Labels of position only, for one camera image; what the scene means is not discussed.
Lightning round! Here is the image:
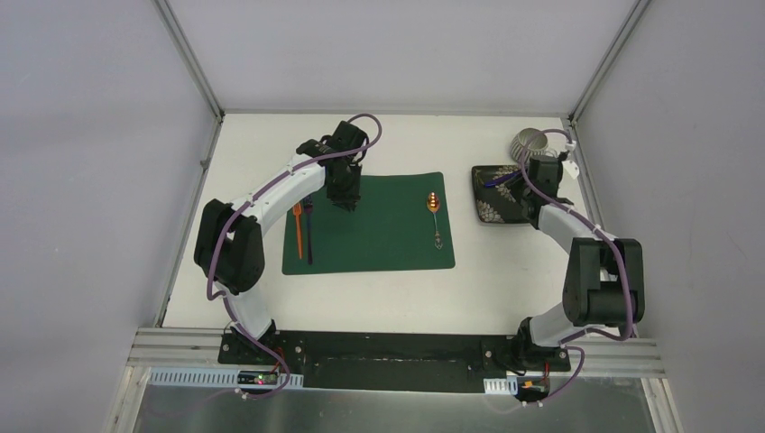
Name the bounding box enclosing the orange plastic fork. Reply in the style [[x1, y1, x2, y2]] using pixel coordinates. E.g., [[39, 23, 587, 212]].
[[292, 202, 303, 260]]

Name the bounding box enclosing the gold copper spoon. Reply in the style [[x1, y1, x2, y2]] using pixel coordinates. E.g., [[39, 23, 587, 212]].
[[427, 191, 443, 250]]

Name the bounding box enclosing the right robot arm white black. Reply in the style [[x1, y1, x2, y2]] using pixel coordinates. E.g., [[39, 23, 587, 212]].
[[512, 155, 645, 370]]

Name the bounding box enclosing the aluminium frame rail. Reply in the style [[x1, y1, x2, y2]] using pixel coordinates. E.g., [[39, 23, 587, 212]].
[[561, 116, 685, 432]]

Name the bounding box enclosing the black floral square plate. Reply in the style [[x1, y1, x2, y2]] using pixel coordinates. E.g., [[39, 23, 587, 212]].
[[470, 164, 526, 225]]

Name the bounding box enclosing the blue plastic knife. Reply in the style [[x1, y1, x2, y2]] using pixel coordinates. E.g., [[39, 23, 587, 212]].
[[484, 170, 521, 188]]

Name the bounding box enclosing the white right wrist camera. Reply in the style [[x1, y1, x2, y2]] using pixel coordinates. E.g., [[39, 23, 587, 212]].
[[558, 141, 580, 180]]

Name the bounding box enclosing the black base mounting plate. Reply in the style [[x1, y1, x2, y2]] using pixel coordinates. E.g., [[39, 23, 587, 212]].
[[217, 330, 571, 393]]

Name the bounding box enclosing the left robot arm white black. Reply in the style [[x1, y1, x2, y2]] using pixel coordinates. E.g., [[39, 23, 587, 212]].
[[193, 119, 376, 365]]

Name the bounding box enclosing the purple metallic fork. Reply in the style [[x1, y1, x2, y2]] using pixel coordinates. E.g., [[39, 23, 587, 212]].
[[302, 195, 313, 265]]

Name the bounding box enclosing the left electronics board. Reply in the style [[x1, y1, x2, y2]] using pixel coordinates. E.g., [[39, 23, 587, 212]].
[[237, 371, 280, 386]]

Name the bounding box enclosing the grey ribbed mug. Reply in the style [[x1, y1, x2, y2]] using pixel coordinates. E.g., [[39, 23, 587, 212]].
[[510, 128, 558, 162]]

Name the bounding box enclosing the green placemat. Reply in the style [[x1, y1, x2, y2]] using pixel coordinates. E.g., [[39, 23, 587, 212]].
[[281, 171, 456, 275]]

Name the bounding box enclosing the right electronics board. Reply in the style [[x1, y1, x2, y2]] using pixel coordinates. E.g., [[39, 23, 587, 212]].
[[518, 377, 550, 399]]

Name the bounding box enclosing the electronics board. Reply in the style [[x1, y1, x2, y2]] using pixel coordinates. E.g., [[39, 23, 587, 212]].
[[237, 371, 280, 386], [518, 377, 550, 399]]

